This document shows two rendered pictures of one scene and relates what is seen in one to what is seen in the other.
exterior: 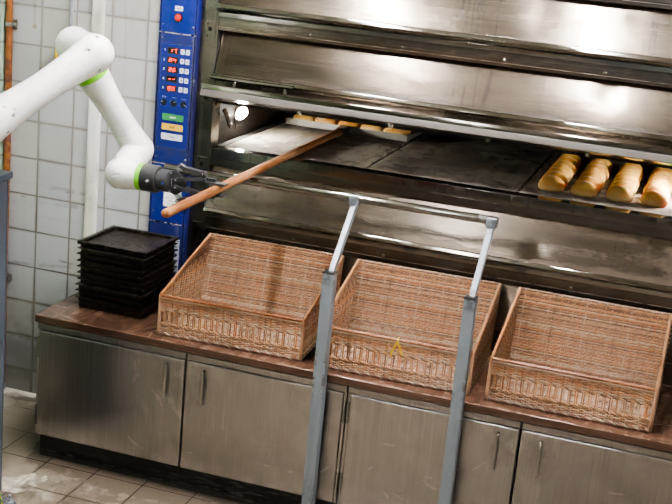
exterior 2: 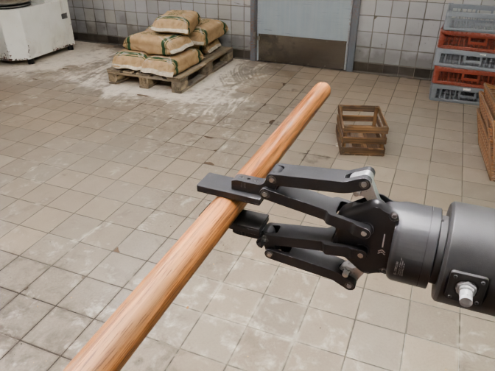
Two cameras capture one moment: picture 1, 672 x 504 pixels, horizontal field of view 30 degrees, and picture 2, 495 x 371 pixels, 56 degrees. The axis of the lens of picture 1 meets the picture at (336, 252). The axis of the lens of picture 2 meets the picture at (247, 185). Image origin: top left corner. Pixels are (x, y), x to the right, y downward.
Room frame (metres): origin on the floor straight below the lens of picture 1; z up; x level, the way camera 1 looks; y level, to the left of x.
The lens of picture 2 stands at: (4.42, 0.47, 1.46)
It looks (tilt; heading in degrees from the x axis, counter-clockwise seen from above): 31 degrees down; 186
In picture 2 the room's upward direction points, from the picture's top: straight up
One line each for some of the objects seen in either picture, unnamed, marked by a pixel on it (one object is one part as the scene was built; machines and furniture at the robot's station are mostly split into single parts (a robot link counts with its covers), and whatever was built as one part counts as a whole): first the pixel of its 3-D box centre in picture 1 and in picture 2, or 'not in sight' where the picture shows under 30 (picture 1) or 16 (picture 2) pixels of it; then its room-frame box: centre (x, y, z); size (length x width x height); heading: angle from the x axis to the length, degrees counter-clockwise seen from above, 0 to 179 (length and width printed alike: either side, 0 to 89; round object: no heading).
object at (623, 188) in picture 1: (609, 178); not in sight; (4.77, -1.03, 1.21); 0.61 x 0.48 x 0.06; 164
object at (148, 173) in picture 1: (153, 178); (469, 258); (4.08, 0.63, 1.19); 0.12 x 0.06 x 0.09; 163
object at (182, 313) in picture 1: (252, 293); not in sight; (4.41, 0.29, 0.72); 0.56 x 0.49 x 0.28; 75
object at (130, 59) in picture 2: not in sight; (141, 54); (-0.08, -1.02, 0.22); 0.62 x 0.36 x 0.15; 169
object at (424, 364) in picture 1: (410, 323); not in sight; (4.24, -0.29, 0.72); 0.56 x 0.49 x 0.28; 75
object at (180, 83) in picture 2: not in sight; (174, 64); (-0.31, -0.76, 0.07); 1.20 x 0.80 x 0.14; 164
